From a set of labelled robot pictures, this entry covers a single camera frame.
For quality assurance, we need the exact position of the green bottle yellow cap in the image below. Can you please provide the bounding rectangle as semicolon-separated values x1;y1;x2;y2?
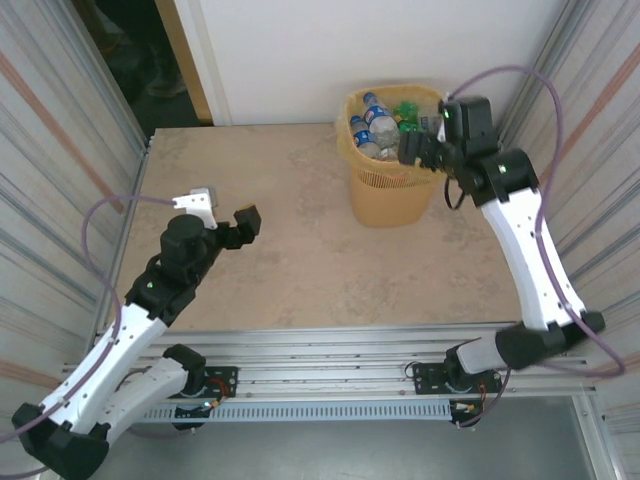
392;100;422;134

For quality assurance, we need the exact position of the clear Pepsi bottle blue cap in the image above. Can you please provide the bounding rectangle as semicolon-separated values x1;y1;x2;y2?
361;91;401;146

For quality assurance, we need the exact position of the clear bottle blue label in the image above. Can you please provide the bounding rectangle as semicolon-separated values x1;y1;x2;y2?
348;114;382;159

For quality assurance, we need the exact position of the orange plastic waste bin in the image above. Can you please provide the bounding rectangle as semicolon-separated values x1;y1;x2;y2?
341;85;446;229

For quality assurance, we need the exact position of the yellow plastic bin liner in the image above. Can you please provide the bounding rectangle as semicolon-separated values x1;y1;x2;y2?
337;84;448;190

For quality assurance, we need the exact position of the corrugated translucent side panel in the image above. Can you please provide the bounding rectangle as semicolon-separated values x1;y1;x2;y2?
492;0;640;480
0;0;151;480

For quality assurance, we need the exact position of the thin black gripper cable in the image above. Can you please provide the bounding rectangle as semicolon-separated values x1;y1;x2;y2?
443;174;469;211

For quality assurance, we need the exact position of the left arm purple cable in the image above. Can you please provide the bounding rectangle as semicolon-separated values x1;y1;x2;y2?
0;194;176;479

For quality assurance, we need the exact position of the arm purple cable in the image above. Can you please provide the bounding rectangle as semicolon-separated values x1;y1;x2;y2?
0;194;176;479
446;65;628;429

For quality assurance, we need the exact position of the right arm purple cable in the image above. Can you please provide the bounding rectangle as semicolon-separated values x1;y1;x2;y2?
446;65;628;429

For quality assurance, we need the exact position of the aluminium table frame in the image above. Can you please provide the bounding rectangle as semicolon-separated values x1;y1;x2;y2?
53;319;599;407

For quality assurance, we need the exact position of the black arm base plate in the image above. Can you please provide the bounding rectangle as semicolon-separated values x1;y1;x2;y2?
412;360;503;397
199;365;240;400

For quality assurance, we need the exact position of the wooden door frame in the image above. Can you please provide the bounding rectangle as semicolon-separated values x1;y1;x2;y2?
154;0;214;126

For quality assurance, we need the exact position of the grey slotted cable duct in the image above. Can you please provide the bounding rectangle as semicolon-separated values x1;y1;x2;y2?
139;401;454;424

